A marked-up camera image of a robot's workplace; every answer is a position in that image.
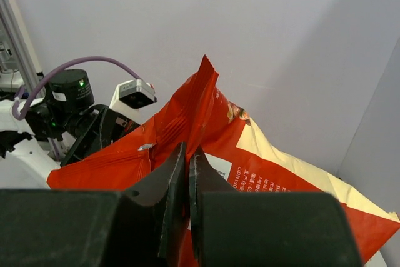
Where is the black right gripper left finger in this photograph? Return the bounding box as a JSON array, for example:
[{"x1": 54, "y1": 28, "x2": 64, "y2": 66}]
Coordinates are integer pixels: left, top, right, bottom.
[{"x1": 1, "y1": 143, "x2": 187, "y2": 266}]

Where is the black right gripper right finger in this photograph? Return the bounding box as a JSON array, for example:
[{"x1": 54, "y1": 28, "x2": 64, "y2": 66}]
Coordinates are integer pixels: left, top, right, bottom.
[{"x1": 189, "y1": 148, "x2": 363, "y2": 266}]

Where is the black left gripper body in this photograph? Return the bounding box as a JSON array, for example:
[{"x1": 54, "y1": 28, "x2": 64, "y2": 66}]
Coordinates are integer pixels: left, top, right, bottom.
[{"x1": 61, "y1": 104, "x2": 139, "y2": 167}]

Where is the large red chips bag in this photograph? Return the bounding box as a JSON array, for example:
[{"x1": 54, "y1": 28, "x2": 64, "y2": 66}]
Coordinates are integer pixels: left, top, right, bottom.
[{"x1": 47, "y1": 58, "x2": 399, "y2": 262}]

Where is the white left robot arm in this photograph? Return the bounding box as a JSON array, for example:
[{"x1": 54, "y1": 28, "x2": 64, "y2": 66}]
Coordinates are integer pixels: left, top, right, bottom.
[{"x1": 1, "y1": 69, "x2": 155, "y2": 189}]

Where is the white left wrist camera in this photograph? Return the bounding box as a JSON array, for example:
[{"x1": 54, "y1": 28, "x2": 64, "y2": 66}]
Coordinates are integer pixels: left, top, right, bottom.
[{"x1": 109, "y1": 79, "x2": 157, "y2": 124}]

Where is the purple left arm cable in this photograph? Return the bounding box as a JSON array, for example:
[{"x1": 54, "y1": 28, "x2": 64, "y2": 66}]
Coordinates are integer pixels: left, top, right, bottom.
[{"x1": 12, "y1": 56, "x2": 143, "y2": 121}]

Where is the aluminium table edge rail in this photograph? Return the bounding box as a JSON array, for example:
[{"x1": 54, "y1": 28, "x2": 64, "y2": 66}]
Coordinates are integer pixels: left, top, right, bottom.
[{"x1": 1, "y1": 0, "x2": 43, "y2": 92}]

